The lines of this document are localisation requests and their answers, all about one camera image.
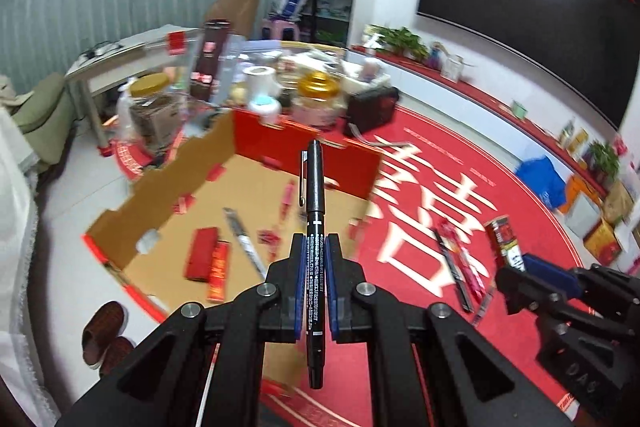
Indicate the round red wedding rug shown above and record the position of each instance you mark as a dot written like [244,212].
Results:
[383,204]

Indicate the green potted plant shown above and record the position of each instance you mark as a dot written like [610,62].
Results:
[401,42]

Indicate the red gel pen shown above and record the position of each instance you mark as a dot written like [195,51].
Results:
[462,260]

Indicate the gold lid jar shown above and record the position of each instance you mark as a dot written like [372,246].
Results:
[316,101]

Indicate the grey clear gel pen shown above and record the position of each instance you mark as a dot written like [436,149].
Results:
[484,305]

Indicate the white cup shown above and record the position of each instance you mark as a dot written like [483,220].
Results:
[261,80]

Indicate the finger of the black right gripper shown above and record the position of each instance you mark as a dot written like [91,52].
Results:
[522,290]
[566,281]

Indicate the blue cartoon pen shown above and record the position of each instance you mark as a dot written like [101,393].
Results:
[244,240]

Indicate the red cardboard fruit box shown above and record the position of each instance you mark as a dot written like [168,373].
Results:
[241,164]

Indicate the black wall television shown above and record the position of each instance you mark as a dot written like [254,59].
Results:
[592,46]

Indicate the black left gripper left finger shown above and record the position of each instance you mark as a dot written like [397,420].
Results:
[201,366]

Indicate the brown slippers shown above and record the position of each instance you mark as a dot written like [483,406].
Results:
[102,343]

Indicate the black radio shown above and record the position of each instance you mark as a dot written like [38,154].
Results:
[369,110]

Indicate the black marker pen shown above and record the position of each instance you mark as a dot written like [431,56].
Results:
[311,199]
[462,293]

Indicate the small red box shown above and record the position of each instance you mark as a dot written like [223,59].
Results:
[200,255]

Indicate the tall dark red box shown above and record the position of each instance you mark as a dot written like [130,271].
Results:
[203,79]

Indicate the dark red calligraphy box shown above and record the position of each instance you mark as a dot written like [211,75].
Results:
[504,243]

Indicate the blue bag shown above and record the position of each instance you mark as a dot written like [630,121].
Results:
[541,178]

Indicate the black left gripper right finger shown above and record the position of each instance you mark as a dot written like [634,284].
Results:
[428,366]

